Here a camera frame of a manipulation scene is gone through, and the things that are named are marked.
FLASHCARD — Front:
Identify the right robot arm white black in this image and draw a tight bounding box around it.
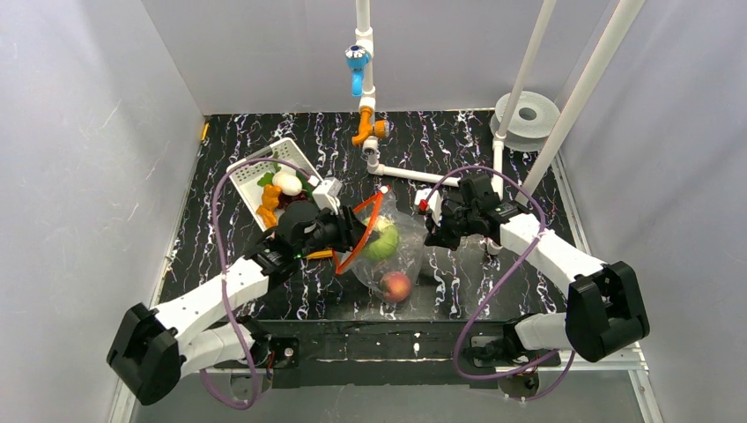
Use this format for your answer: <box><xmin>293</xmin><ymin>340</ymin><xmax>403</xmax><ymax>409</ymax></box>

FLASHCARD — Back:
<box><xmin>414</xmin><ymin>174</ymin><xmax>651</xmax><ymax>362</ymax></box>

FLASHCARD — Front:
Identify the white PVC pipe frame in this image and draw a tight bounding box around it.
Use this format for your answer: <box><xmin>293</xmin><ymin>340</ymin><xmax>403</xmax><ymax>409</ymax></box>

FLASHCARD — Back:
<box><xmin>352</xmin><ymin>0</ymin><xmax>647</xmax><ymax>256</ymax></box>

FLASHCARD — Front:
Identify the white filament spool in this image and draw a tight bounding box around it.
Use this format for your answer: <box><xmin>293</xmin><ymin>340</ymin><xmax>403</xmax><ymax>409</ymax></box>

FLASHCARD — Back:
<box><xmin>504</xmin><ymin>91</ymin><xmax>560</xmax><ymax>152</ymax></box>

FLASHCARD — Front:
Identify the yellow handled screwdriver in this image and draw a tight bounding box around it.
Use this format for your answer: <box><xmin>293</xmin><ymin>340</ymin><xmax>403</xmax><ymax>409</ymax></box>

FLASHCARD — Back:
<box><xmin>306</xmin><ymin>249</ymin><xmax>333</xmax><ymax>260</ymax></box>

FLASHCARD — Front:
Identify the clear zip top bag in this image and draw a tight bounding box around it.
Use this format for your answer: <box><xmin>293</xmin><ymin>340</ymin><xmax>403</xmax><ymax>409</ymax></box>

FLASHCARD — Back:
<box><xmin>332</xmin><ymin>186</ymin><xmax>426</xmax><ymax>304</ymax></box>

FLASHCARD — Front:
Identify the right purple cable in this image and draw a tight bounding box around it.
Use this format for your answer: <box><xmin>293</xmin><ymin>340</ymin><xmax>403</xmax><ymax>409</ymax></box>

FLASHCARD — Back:
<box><xmin>423</xmin><ymin>166</ymin><xmax>576</xmax><ymax>401</ymax></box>

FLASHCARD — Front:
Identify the orange faucet valve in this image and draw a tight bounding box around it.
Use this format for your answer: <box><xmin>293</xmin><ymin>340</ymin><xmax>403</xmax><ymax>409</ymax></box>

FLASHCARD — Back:
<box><xmin>351</xmin><ymin>106</ymin><xmax>390</xmax><ymax>146</ymax></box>

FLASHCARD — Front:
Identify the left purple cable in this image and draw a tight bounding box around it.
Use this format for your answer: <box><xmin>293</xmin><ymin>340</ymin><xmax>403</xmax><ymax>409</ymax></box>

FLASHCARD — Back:
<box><xmin>198</xmin><ymin>157</ymin><xmax>319</xmax><ymax>411</ymax></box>

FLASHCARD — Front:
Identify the yellow pencil at wall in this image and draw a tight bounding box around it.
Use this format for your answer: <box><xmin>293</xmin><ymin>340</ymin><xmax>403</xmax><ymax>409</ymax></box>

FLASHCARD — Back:
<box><xmin>200</xmin><ymin>122</ymin><xmax>210</xmax><ymax>142</ymax></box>

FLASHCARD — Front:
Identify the purple cable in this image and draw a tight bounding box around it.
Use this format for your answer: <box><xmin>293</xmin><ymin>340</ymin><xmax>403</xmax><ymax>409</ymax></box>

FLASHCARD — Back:
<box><xmin>423</xmin><ymin>166</ymin><xmax>576</xmax><ymax>401</ymax></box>
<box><xmin>198</xmin><ymin>157</ymin><xmax>319</xmax><ymax>411</ymax></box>

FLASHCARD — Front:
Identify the fake green cabbage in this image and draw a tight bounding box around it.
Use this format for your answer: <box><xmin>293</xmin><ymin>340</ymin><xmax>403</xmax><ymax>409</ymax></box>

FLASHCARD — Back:
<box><xmin>362</xmin><ymin>217</ymin><xmax>399</xmax><ymax>261</ymax></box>

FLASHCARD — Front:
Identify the fake orange ginger root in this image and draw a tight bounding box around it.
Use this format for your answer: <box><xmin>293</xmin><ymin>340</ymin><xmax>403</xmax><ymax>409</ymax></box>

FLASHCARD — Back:
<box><xmin>256</xmin><ymin>184</ymin><xmax>282</xmax><ymax>229</ymax></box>

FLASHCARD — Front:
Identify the fake red apple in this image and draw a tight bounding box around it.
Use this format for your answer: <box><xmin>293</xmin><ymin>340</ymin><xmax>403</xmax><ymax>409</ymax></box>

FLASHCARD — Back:
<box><xmin>380</xmin><ymin>271</ymin><xmax>412</xmax><ymax>303</ymax></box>

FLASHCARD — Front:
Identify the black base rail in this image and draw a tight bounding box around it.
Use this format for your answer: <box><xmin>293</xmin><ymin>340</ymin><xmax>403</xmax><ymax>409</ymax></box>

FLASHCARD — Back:
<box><xmin>250</xmin><ymin>320</ymin><xmax>497</xmax><ymax>389</ymax></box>

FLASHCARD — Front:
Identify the white perforated plastic basket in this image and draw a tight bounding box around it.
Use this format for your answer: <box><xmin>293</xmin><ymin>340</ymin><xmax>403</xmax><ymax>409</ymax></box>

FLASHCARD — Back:
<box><xmin>227</xmin><ymin>137</ymin><xmax>322</xmax><ymax>230</ymax></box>

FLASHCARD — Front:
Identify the blue faucet valve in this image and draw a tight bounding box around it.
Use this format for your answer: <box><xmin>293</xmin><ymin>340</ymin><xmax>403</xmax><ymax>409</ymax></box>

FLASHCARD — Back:
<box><xmin>344</xmin><ymin>44</ymin><xmax>371</xmax><ymax>97</ymax></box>

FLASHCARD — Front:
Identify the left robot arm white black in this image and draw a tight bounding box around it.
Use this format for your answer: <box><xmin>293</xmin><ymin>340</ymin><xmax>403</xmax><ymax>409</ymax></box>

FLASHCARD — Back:
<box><xmin>106</xmin><ymin>201</ymin><xmax>371</xmax><ymax>405</ymax></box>

